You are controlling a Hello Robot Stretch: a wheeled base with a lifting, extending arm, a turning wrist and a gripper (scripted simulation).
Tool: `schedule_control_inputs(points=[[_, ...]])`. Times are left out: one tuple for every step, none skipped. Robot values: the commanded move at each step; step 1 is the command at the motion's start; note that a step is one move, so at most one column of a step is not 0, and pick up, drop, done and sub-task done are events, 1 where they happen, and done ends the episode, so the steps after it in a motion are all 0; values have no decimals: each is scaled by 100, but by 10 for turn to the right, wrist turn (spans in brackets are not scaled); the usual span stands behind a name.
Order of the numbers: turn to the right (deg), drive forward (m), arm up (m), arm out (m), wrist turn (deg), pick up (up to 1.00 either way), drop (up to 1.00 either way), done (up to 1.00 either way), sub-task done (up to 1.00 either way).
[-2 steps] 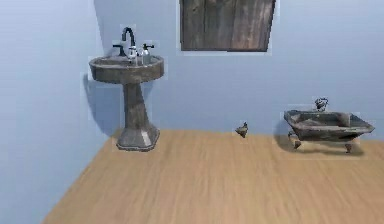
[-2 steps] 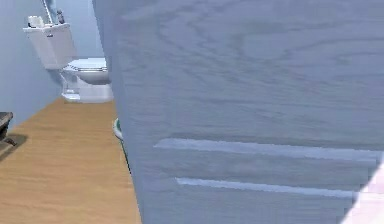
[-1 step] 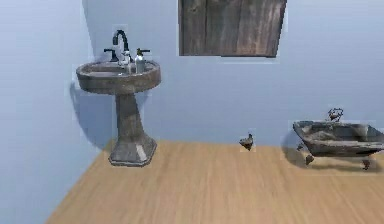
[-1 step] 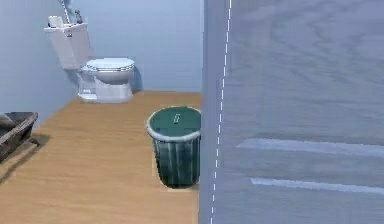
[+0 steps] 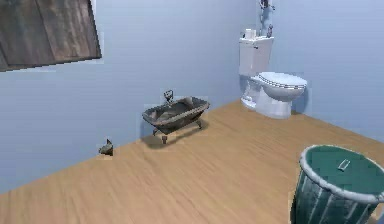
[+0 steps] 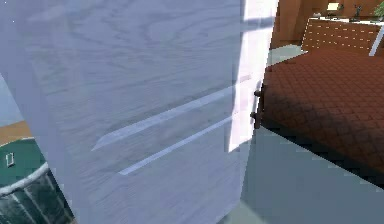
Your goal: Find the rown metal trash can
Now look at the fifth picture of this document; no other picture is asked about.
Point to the green metal trash can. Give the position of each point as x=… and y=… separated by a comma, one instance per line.
x=336, y=186

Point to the dark grey clawfoot bathtub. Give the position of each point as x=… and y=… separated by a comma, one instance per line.
x=173, y=115

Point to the small dark grey object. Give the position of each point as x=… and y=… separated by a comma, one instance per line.
x=106, y=149

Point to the white toilet paper roll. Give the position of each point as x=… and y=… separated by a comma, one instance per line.
x=250, y=33

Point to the small grey bottle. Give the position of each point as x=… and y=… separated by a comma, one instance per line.
x=269, y=30

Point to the dark wall fixture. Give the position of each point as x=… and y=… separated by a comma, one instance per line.
x=265, y=4

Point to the brown wooden wall panel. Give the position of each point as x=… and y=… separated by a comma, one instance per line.
x=46, y=30

